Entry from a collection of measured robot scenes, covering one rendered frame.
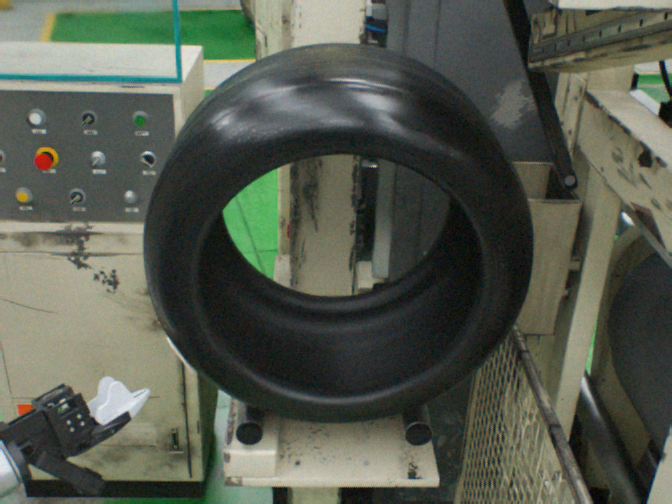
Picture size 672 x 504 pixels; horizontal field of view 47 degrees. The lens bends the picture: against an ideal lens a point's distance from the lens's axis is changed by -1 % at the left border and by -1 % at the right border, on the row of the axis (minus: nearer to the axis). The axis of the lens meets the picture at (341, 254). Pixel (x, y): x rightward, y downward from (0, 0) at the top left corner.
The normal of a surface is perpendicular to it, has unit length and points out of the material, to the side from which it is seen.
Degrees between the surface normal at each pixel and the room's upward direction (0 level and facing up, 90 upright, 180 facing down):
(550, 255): 90
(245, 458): 90
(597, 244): 90
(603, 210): 90
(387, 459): 0
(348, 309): 80
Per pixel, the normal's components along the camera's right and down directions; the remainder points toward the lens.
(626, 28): -1.00, -0.02
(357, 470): 0.04, -0.88
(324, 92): -0.03, -0.33
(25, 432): 0.62, 0.07
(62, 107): 0.04, 0.47
